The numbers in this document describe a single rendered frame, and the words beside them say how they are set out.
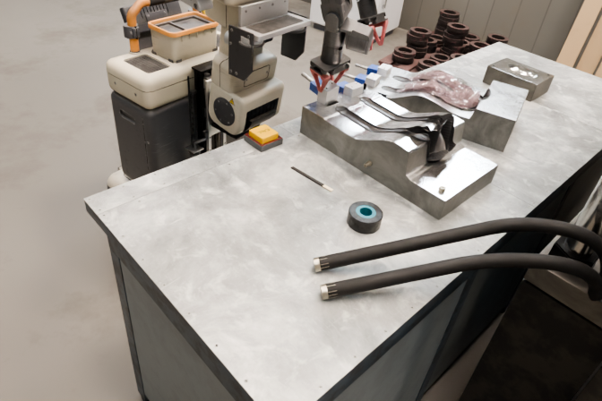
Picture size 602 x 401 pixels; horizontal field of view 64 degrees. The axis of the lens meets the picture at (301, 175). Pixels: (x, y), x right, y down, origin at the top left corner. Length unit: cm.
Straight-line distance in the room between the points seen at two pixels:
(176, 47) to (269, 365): 124
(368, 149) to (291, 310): 51
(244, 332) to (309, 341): 12
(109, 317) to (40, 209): 76
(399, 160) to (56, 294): 145
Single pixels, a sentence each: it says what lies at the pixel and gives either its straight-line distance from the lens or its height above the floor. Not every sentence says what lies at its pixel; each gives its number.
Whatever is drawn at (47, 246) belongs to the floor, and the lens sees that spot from 234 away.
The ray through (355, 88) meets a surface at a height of 92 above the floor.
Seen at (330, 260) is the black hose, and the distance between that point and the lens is 100.
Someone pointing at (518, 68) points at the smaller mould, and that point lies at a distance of 209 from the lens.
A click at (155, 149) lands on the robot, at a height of 53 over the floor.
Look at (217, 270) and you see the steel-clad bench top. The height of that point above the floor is 80.
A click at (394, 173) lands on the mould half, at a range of 125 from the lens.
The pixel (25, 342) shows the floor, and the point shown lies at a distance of 202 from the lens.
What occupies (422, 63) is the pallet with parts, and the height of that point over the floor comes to 19.
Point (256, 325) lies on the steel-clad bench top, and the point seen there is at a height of 80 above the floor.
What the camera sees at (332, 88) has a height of 94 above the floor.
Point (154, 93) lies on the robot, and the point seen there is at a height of 76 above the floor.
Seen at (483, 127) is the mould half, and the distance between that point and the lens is 156.
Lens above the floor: 154
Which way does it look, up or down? 36 degrees down
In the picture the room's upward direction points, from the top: 6 degrees clockwise
